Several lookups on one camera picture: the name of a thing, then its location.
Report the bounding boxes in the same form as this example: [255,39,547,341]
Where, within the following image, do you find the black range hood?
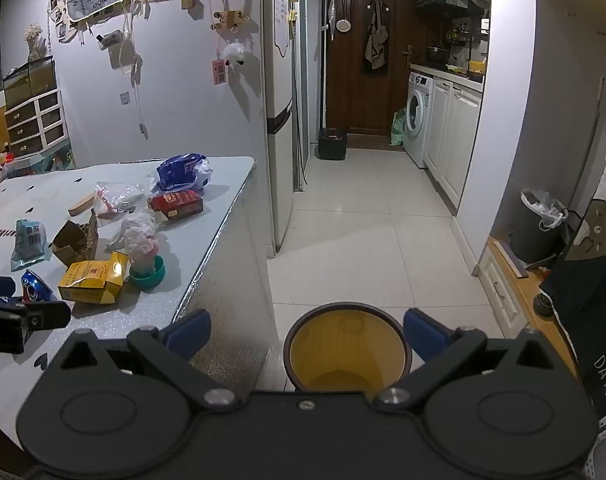
[415,0,484,16]

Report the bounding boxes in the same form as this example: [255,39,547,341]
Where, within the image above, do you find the white refrigerator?
[260,0,309,261]

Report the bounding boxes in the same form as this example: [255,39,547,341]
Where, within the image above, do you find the black crate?
[317,127,348,162]

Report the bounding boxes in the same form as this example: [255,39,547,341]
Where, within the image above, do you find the wooden wall hook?
[212,10,249,31]

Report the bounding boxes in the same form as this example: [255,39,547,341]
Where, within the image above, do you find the white lower kitchen cabinets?
[423,75,484,211]

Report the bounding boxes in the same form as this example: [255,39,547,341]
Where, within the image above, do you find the brown wooden door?
[325,0,418,136]

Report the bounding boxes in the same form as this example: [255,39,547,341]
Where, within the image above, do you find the blue plastic bag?
[153,154,214,193]

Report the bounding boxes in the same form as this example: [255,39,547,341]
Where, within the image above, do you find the teal printed cloth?
[13,147,76,176]

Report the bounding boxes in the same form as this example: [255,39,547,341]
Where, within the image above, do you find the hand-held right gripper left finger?
[50,309,239,408]

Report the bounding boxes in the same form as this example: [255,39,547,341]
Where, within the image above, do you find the white dark drawer cabinet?
[4,88,68,156]

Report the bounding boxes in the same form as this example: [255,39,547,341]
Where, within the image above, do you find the white washing machine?
[403,71,435,170]

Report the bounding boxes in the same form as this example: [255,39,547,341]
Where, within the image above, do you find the teal snack packet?
[10,219,51,272]

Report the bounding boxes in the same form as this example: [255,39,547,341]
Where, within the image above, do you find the low wooden top cabinet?
[476,235,579,376]

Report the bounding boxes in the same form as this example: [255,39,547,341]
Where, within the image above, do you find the hanging apron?
[364,0,390,76]

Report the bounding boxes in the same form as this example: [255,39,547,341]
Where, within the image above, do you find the blue crushed wrapper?
[20,269,56,303]

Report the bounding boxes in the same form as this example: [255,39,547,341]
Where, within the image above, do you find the brown cardboard box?
[50,209,100,267]

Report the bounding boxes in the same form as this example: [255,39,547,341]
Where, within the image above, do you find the grey bin with white liner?
[513,188,569,263]

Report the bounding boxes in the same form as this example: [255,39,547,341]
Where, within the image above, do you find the hanging white cable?
[130,52,150,141]

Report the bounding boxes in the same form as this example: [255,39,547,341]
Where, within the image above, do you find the round yellow-lined waste bin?
[283,301,413,393]

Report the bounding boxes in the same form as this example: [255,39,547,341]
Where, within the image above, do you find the green plastic bag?
[389,109,409,147]

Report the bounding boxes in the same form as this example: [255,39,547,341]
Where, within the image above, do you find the glass tank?
[2,55,58,108]

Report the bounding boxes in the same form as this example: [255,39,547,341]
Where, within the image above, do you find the white sheep plush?
[220,42,247,66]

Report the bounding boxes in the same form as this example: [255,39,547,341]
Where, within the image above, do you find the curved wooden piece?
[68,195,98,217]

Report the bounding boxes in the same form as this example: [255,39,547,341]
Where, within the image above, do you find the dried flowers in vase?
[24,22,51,61]

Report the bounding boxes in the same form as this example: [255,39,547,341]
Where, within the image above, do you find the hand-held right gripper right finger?
[372,309,559,408]

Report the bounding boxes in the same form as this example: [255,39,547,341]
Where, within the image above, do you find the clear plastic bag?
[94,181,148,218]

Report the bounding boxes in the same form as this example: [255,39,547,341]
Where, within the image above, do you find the black printed tote bag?
[539,199,606,411]

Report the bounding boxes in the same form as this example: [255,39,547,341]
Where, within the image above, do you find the red cardboard box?
[148,191,205,223]

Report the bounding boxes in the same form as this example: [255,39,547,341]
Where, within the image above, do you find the yellow cardboard box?
[58,251,130,306]

